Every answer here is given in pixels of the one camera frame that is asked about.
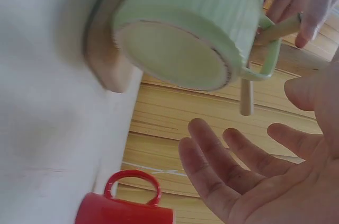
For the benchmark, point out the person's right hand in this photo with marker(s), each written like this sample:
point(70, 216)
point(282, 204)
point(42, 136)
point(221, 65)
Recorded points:
point(286, 195)

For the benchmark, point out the person's left fingers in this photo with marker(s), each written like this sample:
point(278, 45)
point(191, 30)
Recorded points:
point(310, 9)

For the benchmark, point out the person's right thumb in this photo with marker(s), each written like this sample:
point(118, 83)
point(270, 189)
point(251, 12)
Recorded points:
point(307, 93)

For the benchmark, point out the red mug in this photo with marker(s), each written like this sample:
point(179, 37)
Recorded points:
point(119, 210)

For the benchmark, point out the light green ribbed mug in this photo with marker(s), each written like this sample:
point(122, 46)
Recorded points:
point(190, 22)

